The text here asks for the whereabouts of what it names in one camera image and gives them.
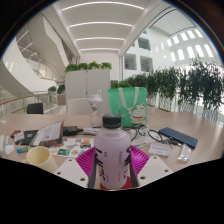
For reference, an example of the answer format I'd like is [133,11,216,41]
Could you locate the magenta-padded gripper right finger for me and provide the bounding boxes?
[129,145,174,188]

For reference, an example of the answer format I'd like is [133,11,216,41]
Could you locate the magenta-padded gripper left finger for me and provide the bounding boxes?
[53,146,98,189]

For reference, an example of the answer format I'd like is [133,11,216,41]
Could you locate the purple drink bottle black cap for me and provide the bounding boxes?
[93,113,132,191]

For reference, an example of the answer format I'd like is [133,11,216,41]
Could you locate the clear plastic water bottle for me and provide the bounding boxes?
[87,89,104,129]

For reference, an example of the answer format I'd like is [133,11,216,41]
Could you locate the white printed card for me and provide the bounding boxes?
[148,143,172,158]

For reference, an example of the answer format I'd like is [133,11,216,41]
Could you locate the colourful sticker sheet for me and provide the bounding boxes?
[49,137,95,159]

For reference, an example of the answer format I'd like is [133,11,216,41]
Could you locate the cream yellow mug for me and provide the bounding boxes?
[25,145,59,174]

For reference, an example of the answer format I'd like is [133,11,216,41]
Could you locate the small white plastic packet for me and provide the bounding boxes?
[177,145,192,163]

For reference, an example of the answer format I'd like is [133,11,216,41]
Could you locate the dark blue flat case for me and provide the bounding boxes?
[157,126,199,150]

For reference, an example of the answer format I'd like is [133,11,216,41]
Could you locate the black pouch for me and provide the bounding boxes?
[62,125,84,137]

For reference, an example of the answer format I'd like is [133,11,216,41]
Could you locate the open booklet brown cover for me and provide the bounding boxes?
[29,120,65,148]

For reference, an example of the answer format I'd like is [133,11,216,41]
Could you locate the small teal packet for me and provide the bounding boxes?
[16,145,30,155]

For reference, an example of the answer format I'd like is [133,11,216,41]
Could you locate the black notebook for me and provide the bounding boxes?
[19,129,39,146]

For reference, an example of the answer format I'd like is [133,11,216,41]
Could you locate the silver foil packet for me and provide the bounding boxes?
[13,130,26,143]

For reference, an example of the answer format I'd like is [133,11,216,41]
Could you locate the large white computer mouse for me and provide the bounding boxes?
[4,135,16,157]

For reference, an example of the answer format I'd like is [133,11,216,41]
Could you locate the white chair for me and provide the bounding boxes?
[65,97,92,116]

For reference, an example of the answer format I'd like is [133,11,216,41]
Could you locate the red and black small box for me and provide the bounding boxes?
[9,129,22,139]

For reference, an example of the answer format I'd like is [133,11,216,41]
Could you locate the green tote bag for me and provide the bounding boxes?
[107,86,149,128]

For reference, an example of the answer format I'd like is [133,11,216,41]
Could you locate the black chair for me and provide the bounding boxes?
[26,102,45,115]

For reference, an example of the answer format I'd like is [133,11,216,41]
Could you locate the brown planter with plants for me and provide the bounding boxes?
[47,84,67,106]

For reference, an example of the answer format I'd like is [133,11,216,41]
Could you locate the white cabinet with plants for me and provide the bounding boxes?
[64,61,113,116]

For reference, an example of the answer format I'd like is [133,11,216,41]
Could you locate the row of green plants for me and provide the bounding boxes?
[111,59,224,121]

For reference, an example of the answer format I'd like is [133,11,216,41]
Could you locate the ceiling light strips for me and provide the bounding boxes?
[61,0,146,53]

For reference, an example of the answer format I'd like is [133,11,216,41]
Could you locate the black tangled cables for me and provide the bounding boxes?
[124,124,174,148]

